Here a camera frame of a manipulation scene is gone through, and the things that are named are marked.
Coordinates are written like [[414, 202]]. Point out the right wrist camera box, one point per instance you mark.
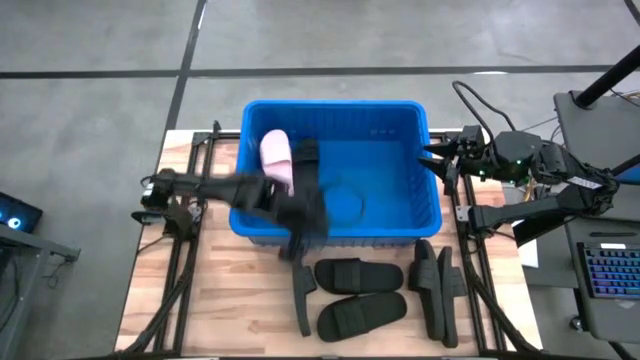
[[472, 136]]

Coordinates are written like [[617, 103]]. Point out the grey metal stand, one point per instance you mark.
[[22, 270]]

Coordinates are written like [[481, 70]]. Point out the computer with blue light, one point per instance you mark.
[[15, 212]]

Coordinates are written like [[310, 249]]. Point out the white paper sheet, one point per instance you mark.
[[531, 257]]

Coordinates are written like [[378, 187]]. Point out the backlit laptop keyboard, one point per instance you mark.
[[614, 272]]

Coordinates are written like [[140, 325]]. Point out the pink slide sandal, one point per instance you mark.
[[275, 150]]

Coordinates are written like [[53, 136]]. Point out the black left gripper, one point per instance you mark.
[[255, 194]]

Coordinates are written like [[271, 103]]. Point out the grey desk top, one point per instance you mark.
[[595, 130]]

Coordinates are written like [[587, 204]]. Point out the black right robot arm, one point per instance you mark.
[[545, 170]]

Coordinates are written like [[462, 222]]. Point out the tablet screen with black rim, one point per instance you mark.
[[634, 175]]

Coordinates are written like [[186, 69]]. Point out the black pole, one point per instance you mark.
[[607, 77]]

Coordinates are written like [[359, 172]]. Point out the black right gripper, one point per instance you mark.
[[475, 162]]

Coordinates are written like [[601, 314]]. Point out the blue plastic bin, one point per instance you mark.
[[385, 200]]

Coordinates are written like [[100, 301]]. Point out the black caster wheel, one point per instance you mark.
[[576, 323]]

